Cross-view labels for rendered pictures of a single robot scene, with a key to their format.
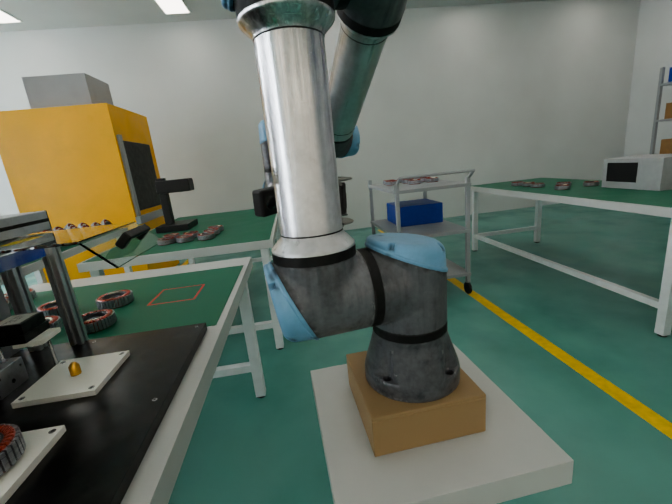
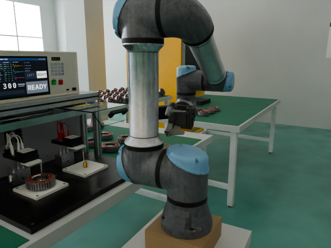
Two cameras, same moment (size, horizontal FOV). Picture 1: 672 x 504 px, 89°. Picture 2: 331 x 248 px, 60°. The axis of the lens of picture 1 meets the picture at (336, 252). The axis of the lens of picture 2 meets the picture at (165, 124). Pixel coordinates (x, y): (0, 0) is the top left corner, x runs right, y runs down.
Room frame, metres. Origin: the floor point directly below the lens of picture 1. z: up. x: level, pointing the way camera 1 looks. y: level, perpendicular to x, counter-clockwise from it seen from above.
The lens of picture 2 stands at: (-0.15, -0.51, 1.29)
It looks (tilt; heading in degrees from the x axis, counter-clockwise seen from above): 13 degrees down; 37
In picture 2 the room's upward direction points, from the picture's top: straight up
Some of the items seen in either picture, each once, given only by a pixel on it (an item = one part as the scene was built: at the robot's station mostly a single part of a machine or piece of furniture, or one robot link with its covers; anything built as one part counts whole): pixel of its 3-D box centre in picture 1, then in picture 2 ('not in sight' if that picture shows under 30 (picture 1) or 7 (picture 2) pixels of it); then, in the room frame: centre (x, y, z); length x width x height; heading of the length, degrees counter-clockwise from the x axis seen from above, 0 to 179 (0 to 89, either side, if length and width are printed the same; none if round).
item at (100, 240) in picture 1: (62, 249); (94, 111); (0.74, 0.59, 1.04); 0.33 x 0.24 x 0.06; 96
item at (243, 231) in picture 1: (219, 267); (215, 136); (2.87, 1.01, 0.38); 1.85 x 1.10 x 0.75; 6
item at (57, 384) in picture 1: (77, 376); (85, 168); (0.65, 0.57, 0.78); 0.15 x 0.15 x 0.01; 6
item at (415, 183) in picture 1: (415, 229); not in sight; (3.01, -0.73, 0.51); 1.01 x 0.60 x 1.01; 6
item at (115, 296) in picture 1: (115, 299); (126, 139); (1.15, 0.79, 0.77); 0.11 x 0.11 x 0.04
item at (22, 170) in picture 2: not in sight; (19, 174); (0.40, 0.69, 0.80); 0.07 x 0.05 x 0.06; 6
